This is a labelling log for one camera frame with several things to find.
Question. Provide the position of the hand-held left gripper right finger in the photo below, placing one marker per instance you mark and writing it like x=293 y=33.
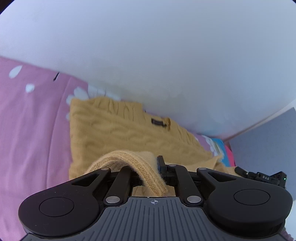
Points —
x=178 y=177

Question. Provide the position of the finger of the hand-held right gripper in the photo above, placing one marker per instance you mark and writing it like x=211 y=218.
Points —
x=240 y=171

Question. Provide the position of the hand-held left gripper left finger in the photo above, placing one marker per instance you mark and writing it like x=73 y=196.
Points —
x=124 y=177

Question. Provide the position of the bright pink cloth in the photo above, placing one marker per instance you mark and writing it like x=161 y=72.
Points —
x=229 y=156

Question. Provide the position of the blue floral cloth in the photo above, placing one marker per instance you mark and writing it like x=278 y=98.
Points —
x=218 y=147

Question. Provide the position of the pink floral bed sheet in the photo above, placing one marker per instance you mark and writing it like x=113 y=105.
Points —
x=27 y=139

